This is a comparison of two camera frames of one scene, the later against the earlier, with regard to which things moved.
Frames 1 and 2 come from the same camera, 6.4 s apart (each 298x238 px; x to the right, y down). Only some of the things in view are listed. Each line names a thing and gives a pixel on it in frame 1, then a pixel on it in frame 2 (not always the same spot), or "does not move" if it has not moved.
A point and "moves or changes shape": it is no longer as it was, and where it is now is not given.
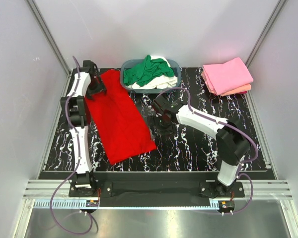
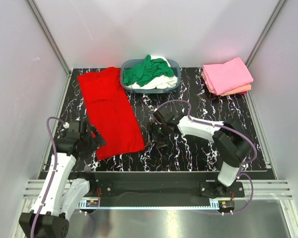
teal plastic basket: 175,64 does not move
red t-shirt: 118,124 moves or changes shape
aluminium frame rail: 47,189 does not move
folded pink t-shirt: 223,78 does not move
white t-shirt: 162,84 does not move
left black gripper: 101,88 to 97,142
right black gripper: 152,120 to 163,142
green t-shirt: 143,72 does not move
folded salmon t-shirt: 241,89 does not move
